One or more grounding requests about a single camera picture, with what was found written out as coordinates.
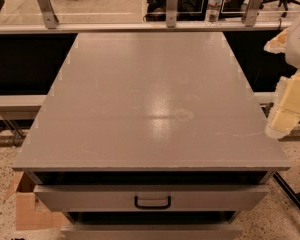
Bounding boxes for yellow foam padded gripper finger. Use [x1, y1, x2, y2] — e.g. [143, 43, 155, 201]
[265, 69, 300, 139]

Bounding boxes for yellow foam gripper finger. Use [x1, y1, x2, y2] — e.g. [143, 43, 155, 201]
[264, 28, 288, 54]

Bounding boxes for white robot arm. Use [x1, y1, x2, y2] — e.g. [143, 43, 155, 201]
[264, 15, 300, 139]

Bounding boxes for clear plastic water bottle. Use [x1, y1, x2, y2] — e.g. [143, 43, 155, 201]
[205, 0, 223, 23]

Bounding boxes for grey drawer cabinet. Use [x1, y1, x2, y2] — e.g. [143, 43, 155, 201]
[13, 33, 289, 226]

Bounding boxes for grey top drawer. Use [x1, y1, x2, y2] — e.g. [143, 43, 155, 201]
[34, 185, 268, 212]

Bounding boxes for grey drawer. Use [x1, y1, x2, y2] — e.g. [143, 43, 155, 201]
[61, 224, 242, 240]
[34, 185, 268, 212]

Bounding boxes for grey metal railing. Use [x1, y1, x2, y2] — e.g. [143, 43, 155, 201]
[0, 0, 292, 34]

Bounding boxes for grey lower drawer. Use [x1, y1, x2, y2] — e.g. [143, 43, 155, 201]
[61, 224, 242, 240]

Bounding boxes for brown cardboard box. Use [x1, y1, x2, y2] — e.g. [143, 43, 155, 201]
[5, 172, 69, 231]

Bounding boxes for black drawer handle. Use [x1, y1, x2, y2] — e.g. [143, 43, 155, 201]
[134, 196, 172, 210]

